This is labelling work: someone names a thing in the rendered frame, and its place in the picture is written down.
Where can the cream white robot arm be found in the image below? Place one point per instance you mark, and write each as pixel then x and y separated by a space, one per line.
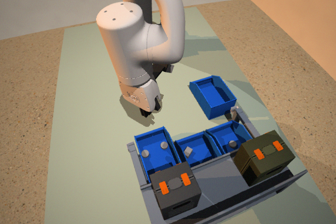
pixel 134 43

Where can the blue bin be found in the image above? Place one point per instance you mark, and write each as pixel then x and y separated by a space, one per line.
pixel 203 145
pixel 158 158
pixel 229 131
pixel 213 95

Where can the grey metal shelf frame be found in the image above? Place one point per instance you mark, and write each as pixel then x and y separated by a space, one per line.
pixel 225 192

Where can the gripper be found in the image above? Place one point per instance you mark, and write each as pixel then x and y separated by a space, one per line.
pixel 145 96

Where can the grey metal disc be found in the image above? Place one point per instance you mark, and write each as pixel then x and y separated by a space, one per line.
pixel 145 153
pixel 164 145
pixel 232 144

